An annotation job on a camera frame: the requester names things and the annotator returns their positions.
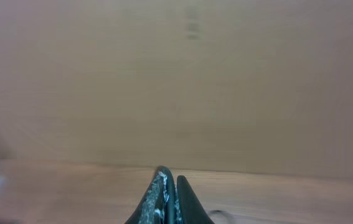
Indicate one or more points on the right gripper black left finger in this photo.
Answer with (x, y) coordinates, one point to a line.
(158, 205)

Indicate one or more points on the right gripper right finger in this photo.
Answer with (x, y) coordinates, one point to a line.
(192, 211)

